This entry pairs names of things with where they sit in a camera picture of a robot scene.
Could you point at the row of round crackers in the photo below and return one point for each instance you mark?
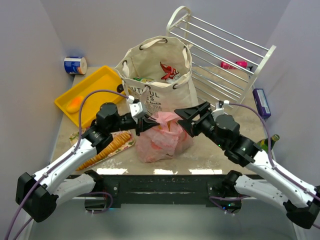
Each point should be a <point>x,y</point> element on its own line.
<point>118,141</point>

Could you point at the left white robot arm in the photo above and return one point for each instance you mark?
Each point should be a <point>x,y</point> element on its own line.
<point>38,194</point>

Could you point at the white metal rack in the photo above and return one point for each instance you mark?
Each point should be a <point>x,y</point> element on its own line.
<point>210,45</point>

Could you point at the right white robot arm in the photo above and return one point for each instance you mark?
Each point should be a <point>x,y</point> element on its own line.
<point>298,199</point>

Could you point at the dark toy plum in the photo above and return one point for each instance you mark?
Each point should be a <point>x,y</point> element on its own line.
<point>120,88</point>

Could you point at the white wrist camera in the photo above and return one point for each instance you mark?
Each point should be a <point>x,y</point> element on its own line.
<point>220,106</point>
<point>137,108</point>

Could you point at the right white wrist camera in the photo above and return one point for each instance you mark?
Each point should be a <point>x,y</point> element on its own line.
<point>220,106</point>

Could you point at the pink packet behind rack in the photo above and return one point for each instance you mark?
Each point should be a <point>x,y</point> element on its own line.
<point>226,66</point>

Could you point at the red white snack packet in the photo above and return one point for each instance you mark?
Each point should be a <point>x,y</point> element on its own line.
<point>170,74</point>

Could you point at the beige canvas tote bag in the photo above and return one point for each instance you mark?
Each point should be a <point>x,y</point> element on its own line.
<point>144,60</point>

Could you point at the orange toy mango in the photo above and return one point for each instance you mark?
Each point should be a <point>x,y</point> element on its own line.
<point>74,105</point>

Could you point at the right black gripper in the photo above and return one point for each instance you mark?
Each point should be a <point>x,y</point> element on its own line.
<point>197,120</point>

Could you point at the purple box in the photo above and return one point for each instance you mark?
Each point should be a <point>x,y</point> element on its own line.
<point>261,103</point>

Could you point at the green chips bag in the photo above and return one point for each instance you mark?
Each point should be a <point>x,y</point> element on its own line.
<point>144,80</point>

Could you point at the green glass bottle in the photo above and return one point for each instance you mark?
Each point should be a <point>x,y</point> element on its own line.
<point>265,143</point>

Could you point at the pink plastic bag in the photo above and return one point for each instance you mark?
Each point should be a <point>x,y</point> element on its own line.
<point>158,143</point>

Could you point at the black base frame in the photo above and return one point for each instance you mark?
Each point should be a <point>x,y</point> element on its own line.
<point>119,190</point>

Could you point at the floral rectangular plate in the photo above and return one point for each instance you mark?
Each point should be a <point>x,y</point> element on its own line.
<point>127,145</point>

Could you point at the yellow toy banana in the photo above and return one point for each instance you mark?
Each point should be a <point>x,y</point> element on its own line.
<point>171,125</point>

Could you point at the yellow plastic tray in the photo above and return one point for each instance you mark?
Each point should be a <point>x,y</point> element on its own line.
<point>104,78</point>

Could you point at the blue white tissue roll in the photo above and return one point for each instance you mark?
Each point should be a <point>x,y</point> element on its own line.
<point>75,65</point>

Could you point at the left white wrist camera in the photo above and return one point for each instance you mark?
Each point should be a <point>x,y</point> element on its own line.
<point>137,108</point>

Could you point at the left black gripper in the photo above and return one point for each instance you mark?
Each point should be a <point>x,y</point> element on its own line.
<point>139,124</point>

